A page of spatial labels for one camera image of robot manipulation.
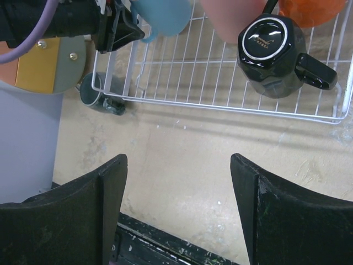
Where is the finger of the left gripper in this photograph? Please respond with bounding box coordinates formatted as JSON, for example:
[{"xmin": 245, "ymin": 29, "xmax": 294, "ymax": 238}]
[{"xmin": 110, "ymin": 2, "xmax": 145, "ymax": 51}]

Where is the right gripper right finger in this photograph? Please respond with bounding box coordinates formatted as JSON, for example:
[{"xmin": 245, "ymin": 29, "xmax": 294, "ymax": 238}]
[{"xmin": 230, "ymin": 153, "xmax": 352, "ymax": 264}]

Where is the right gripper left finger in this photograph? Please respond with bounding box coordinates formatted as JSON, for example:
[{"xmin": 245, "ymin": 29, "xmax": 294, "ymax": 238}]
[{"xmin": 1, "ymin": 154, "xmax": 127, "ymax": 264}]

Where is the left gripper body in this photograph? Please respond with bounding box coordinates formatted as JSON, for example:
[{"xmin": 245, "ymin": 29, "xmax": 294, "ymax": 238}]
[{"xmin": 43, "ymin": 1, "xmax": 119, "ymax": 54}]

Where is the light blue mug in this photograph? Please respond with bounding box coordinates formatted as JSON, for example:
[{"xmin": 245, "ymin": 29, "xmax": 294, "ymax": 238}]
[{"xmin": 130, "ymin": 0, "xmax": 192, "ymax": 43}]

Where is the grey-blue round mug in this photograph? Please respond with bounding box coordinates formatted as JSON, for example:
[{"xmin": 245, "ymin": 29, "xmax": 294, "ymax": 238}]
[{"xmin": 79, "ymin": 72, "xmax": 126, "ymax": 116}]

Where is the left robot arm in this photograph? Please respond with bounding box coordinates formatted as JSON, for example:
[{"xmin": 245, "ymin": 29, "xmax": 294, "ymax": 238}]
[{"xmin": 1, "ymin": 1, "xmax": 145, "ymax": 54}]

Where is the pink tumbler cup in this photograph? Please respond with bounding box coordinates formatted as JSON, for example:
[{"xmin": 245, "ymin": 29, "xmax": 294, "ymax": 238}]
[{"xmin": 200, "ymin": 0, "xmax": 266, "ymax": 44}]

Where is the black faceted mug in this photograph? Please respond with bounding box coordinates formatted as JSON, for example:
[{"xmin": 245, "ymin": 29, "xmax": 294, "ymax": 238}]
[{"xmin": 238, "ymin": 13, "xmax": 338, "ymax": 99}]

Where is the orange cup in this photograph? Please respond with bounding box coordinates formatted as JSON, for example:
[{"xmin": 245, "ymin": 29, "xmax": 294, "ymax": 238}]
[{"xmin": 279, "ymin": 0, "xmax": 347, "ymax": 28}]

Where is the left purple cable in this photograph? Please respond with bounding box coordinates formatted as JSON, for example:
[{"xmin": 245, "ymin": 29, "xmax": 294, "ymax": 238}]
[{"xmin": 0, "ymin": 0, "xmax": 60, "ymax": 65}]

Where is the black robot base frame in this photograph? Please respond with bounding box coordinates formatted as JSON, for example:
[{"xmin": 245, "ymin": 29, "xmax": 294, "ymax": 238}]
[{"xmin": 109, "ymin": 213, "xmax": 235, "ymax": 265}]

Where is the white wire dish rack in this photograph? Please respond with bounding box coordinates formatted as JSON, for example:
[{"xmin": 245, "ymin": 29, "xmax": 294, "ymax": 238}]
[{"xmin": 93, "ymin": 1, "xmax": 352, "ymax": 124}]

